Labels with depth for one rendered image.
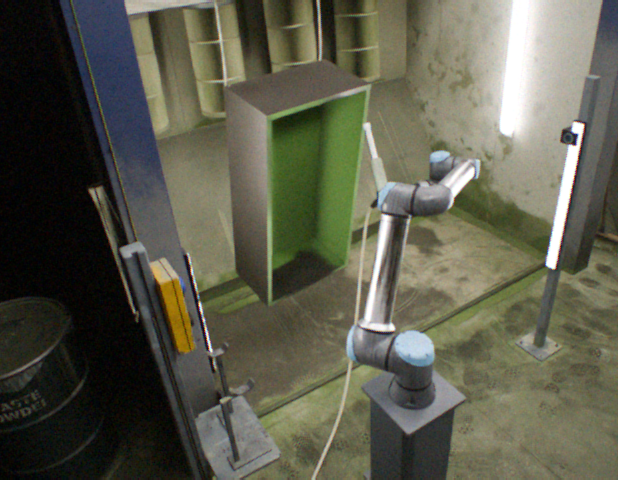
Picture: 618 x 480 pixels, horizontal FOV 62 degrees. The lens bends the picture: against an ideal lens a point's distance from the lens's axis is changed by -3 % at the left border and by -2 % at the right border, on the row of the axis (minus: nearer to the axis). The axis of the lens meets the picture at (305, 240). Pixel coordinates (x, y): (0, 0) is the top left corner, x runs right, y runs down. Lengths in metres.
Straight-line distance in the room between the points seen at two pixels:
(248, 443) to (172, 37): 2.69
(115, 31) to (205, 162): 2.26
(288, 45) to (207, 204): 1.23
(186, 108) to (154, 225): 2.04
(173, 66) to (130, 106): 2.04
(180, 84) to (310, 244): 1.43
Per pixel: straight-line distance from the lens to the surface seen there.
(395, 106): 4.71
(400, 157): 4.58
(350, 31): 4.01
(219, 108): 3.57
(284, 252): 3.33
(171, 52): 3.77
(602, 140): 3.74
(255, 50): 4.00
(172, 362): 1.59
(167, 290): 1.41
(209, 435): 1.99
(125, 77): 1.75
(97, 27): 1.72
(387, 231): 2.03
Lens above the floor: 2.31
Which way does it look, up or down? 31 degrees down
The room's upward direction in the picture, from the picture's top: 5 degrees counter-clockwise
